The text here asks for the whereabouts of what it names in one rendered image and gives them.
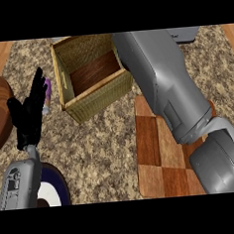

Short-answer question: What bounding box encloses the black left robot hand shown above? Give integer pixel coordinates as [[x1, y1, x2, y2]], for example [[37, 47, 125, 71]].
[[3, 66, 54, 153]]

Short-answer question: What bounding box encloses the wicker basket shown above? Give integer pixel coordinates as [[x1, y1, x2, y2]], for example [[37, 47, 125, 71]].
[[50, 32, 137, 127]]

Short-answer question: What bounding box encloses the checkered wooden cutting board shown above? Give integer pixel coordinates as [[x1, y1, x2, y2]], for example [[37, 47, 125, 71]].
[[130, 88, 224, 201]]

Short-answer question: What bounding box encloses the purple bottle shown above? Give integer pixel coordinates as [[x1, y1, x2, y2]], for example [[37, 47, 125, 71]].
[[39, 77, 55, 116]]

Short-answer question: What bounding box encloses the dark blue and white plate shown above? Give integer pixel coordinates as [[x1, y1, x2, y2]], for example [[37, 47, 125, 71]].
[[33, 160, 72, 209]]

